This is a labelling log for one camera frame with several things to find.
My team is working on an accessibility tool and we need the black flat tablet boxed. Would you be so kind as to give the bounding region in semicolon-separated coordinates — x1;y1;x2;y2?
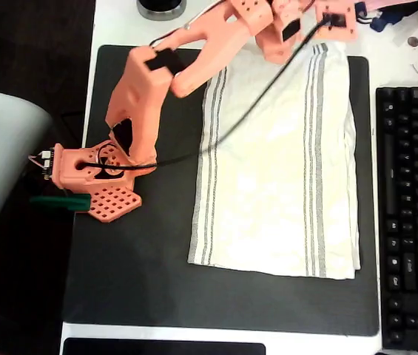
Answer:
62;337;267;355

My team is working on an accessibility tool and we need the white perforated chair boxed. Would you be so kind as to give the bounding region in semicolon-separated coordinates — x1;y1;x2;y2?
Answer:
0;85;55;260

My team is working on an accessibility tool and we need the black desk mat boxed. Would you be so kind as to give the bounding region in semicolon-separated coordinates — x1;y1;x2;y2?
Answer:
61;44;380;337

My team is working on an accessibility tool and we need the black camera cable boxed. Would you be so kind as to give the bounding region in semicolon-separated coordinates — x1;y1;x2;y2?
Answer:
77;14;334;172

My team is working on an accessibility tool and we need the white striped kitchen towel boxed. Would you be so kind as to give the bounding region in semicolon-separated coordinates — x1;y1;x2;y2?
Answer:
187;42;362;281

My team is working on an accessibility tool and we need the orange robot base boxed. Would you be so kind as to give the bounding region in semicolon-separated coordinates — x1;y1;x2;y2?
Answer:
51;142;144;225

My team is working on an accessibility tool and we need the round silver black stand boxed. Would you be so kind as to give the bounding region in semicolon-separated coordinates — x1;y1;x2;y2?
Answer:
136;0;187;21

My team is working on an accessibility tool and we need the pink paper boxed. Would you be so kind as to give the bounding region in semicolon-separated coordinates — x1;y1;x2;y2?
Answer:
356;0;418;10

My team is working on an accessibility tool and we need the blue plastic object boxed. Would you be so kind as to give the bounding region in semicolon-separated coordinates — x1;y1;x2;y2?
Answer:
369;7;398;33

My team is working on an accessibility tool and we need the black keyboard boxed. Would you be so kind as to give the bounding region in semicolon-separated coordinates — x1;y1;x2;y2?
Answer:
374;86;418;351

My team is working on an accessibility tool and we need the green table clamp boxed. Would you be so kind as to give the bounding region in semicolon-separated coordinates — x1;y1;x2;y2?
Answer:
30;192;92;214

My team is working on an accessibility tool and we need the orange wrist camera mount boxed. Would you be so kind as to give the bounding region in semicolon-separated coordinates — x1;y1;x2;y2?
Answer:
314;0;360;41

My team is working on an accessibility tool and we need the controller circuit board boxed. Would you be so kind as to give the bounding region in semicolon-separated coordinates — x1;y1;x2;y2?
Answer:
27;147;55;181

